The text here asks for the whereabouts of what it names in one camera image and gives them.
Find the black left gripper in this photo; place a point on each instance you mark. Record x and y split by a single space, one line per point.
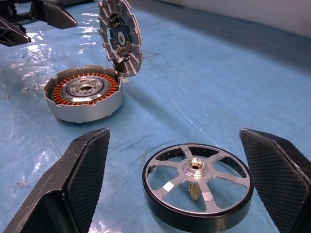
14 11

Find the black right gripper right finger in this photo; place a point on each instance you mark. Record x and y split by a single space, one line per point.
279 182

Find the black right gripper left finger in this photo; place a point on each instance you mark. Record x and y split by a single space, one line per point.
60 194

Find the silver stator housing copper windings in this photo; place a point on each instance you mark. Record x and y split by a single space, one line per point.
97 111

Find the black-rimmed silver spoked rotor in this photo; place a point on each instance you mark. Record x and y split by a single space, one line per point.
184 178

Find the grey finned motor part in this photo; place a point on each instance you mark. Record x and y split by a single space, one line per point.
134 55

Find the white backdrop panel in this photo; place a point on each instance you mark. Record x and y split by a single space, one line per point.
243 12

